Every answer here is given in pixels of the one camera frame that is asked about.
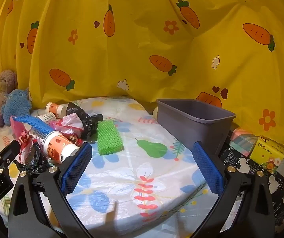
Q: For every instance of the green foam net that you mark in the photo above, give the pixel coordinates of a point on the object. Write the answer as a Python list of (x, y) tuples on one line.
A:
[(108, 137)]

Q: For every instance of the yellow tissue pack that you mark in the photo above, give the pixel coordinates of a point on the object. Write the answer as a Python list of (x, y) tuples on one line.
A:
[(268, 153)]

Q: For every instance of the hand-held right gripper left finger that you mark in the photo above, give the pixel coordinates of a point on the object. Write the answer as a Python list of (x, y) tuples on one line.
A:
[(76, 171)]

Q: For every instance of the blue foam net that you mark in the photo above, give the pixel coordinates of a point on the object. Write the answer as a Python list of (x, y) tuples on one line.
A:
[(36, 125)]

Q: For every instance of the grey plastic bin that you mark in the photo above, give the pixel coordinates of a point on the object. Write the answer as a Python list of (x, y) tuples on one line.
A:
[(189, 126)]

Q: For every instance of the grid print paper cup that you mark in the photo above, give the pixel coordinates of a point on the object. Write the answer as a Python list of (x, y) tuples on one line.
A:
[(36, 135), (46, 117)]

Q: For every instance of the small orange print paper cup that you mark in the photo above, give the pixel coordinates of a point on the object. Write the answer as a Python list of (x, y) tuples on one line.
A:
[(55, 109)]

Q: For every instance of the blue plush toy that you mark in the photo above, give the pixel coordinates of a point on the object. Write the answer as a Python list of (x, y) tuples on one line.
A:
[(16, 104)]

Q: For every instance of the yellow carrot print curtain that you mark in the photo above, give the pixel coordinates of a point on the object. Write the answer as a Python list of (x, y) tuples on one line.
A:
[(142, 42)]

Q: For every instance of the large black plastic bag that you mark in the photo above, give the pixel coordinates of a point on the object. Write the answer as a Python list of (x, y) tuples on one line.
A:
[(85, 124)]

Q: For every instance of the floral plastic sheet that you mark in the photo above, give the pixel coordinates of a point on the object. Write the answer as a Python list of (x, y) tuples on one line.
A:
[(132, 168)]

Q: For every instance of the large orange print paper cup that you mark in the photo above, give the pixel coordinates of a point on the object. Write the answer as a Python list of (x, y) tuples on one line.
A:
[(57, 148)]

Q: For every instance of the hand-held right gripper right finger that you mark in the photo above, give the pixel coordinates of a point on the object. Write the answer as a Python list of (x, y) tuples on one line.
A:
[(207, 171)]

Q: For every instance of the brown teddy bear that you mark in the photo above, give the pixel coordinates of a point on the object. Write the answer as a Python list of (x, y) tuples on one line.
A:
[(2, 89)]

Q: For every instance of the black mouse print cloth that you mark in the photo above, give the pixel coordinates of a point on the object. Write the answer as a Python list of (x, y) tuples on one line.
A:
[(241, 161)]

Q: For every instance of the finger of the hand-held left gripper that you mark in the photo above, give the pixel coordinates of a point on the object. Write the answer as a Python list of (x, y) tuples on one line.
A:
[(8, 151)]

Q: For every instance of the pastel striped box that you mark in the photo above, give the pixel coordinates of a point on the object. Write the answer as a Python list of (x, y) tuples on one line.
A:
[(242, 141)]

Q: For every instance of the red white plastic wrapper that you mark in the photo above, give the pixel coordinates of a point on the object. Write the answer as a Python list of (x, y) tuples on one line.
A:
[(67, 125)]

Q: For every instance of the small black plastic bag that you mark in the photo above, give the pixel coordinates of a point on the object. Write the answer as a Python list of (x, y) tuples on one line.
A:
[(34, 157)]

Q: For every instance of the red foil wrapper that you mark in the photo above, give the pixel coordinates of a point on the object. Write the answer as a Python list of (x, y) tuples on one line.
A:
[(25, 143)]

